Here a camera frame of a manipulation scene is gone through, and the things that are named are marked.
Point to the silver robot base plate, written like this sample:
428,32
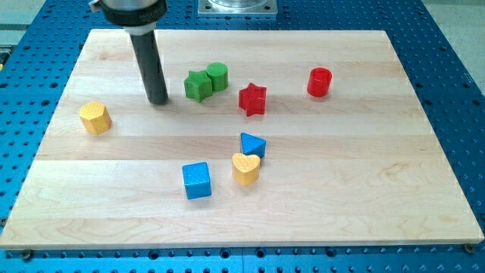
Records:
237,7

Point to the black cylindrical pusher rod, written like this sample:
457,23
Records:
148,59

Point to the yellow hexagon block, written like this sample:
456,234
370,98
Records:
95,117

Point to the light wooden board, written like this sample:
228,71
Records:
269,138

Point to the blue cube block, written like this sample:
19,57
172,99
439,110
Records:
197,180

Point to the red star block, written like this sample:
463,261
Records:
252,99

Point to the yellow heart block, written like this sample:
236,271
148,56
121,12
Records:
245,168

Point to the red cylinder block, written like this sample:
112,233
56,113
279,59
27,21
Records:
319,82

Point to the green cylinder block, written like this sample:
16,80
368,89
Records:
218,73

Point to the blue triangle block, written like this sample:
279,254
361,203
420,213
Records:
252,145

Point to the green star block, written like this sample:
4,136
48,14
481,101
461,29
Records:
198,86

